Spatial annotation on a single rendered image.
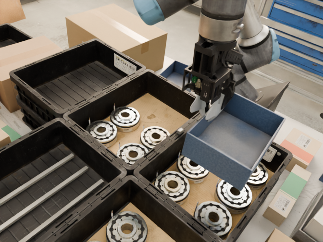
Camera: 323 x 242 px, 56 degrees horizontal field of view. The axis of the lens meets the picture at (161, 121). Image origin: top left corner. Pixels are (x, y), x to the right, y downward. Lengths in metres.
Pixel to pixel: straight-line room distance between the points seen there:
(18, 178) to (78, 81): 0.48
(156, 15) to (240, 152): 0.35
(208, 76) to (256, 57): 0.60
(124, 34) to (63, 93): 0.43
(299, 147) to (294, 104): 1.65
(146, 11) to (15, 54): 0.87
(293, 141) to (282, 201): 0.29
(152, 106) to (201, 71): 0.60
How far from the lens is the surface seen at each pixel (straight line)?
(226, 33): 0.55
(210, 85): 0.58
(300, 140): 1.31
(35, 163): 0.99
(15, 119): 1.34
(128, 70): 1.25
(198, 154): 0.65
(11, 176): 0.98
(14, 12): 3.67
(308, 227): 0.96
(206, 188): 0.94
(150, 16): 0.64
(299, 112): 2.84
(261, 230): 1.08
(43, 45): 1.46
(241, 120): 0.80
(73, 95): 1.20
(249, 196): 0.92
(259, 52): 1.16
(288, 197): 1.11
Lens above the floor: 1.58
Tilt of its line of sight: 43 degrees down
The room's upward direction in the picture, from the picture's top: 9 degrees clockwise
